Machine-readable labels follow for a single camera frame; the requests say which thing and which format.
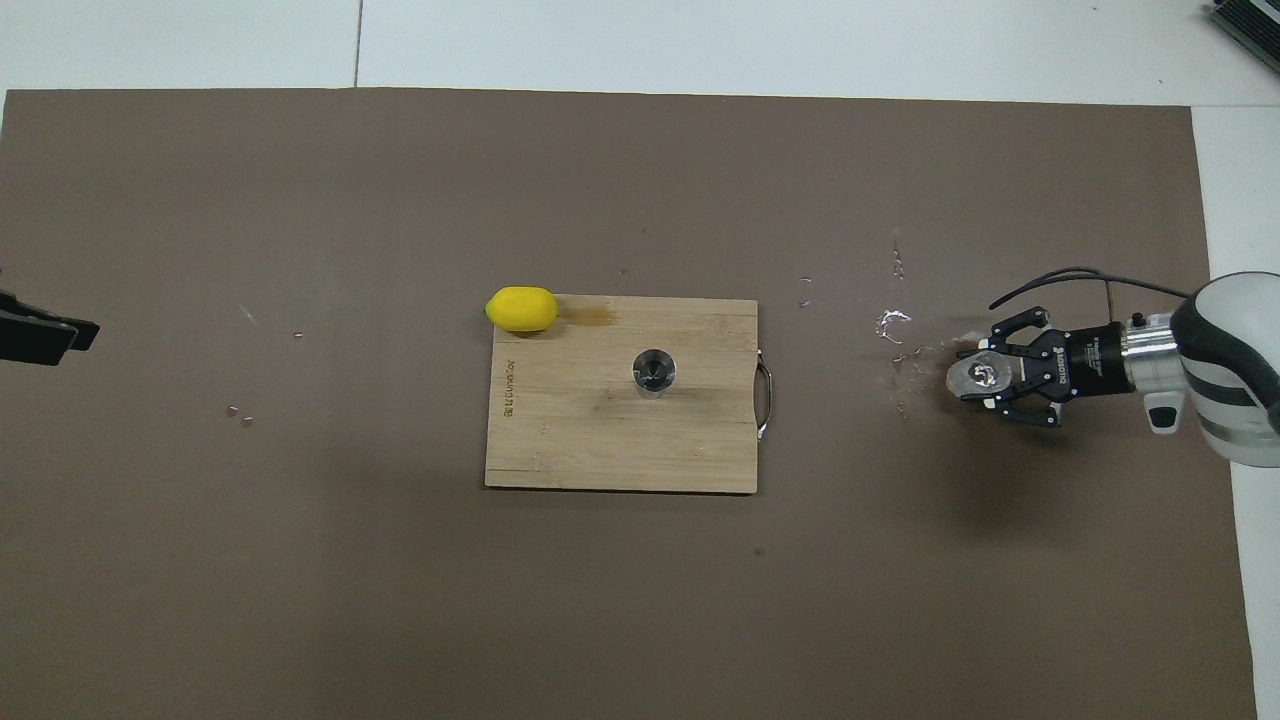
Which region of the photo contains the wooden cutting board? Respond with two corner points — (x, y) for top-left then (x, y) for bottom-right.
(484, 295), (774, 494)

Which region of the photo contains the grey ribbed device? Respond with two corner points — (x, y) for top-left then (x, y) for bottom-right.
(1205, 0), (1280, 76)

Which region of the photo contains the brown table mat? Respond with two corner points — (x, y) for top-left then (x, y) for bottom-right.
(0, 88), (1259, 720)

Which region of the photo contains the yellow lemon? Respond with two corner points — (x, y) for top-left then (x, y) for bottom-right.
(485, 286), (559, 333)

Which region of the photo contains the clear glass cup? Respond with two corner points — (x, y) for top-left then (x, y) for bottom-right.
(946, 350), (1013, 403)

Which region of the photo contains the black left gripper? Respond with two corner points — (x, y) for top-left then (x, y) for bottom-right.
(0, 290), (100, 366)

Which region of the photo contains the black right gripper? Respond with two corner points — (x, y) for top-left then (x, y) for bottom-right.
(965, 307), (1129, 429)

